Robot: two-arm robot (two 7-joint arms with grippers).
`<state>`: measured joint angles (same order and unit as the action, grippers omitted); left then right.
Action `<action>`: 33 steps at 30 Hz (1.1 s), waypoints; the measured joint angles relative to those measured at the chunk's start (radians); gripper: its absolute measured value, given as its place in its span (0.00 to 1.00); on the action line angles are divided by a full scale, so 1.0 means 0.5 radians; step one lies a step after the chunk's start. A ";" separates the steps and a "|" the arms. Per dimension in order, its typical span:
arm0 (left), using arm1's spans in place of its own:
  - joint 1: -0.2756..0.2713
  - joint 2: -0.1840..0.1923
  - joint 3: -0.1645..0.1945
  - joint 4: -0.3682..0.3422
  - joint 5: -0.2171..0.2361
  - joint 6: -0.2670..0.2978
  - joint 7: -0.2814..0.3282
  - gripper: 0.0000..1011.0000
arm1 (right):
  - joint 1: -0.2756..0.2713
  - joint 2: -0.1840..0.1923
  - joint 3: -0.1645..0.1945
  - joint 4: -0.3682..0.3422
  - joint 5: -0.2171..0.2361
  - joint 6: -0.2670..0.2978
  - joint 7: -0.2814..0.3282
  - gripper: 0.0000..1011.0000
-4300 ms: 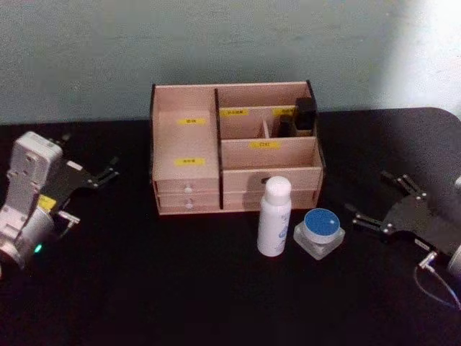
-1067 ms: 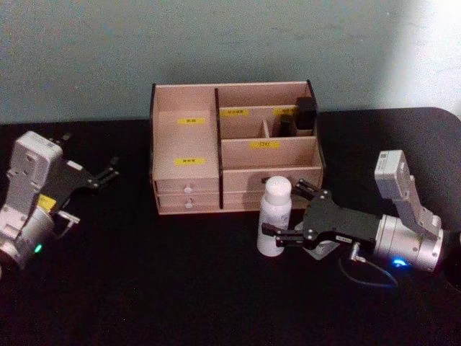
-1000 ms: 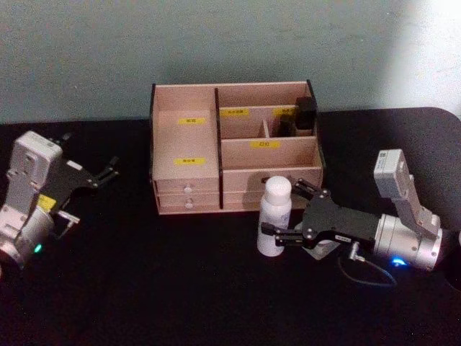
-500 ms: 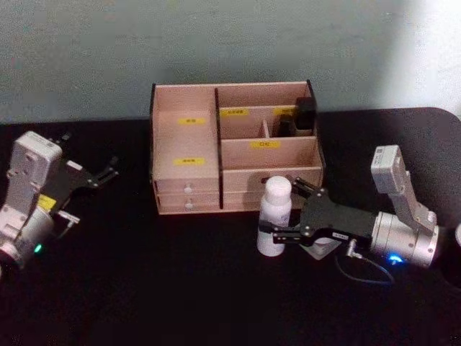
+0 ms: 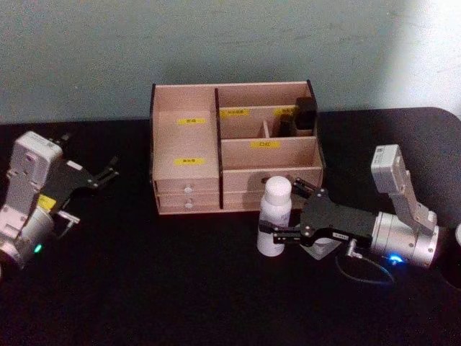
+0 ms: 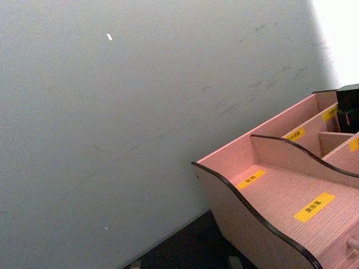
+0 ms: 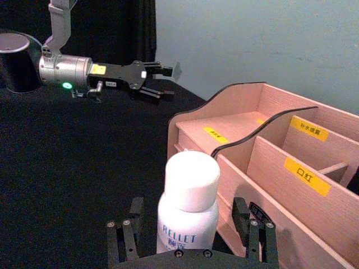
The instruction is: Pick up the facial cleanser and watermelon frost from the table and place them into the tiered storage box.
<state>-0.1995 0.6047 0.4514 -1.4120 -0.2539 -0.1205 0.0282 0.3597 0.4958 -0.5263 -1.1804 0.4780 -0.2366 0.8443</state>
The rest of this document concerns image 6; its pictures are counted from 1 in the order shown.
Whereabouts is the black table cloth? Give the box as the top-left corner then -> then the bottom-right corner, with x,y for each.
122,209 -> 255,269

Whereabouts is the black box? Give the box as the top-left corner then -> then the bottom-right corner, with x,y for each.
335,83 -> 359,134

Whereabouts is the pale grey wall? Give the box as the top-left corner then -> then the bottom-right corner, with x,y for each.
0,0 -> 342,269

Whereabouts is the pink wooden compartment organizer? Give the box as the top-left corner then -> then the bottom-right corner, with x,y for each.
191,90 -> 359,269

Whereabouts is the small white drawer knob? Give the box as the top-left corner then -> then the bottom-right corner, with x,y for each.
346,236 -> 359,251

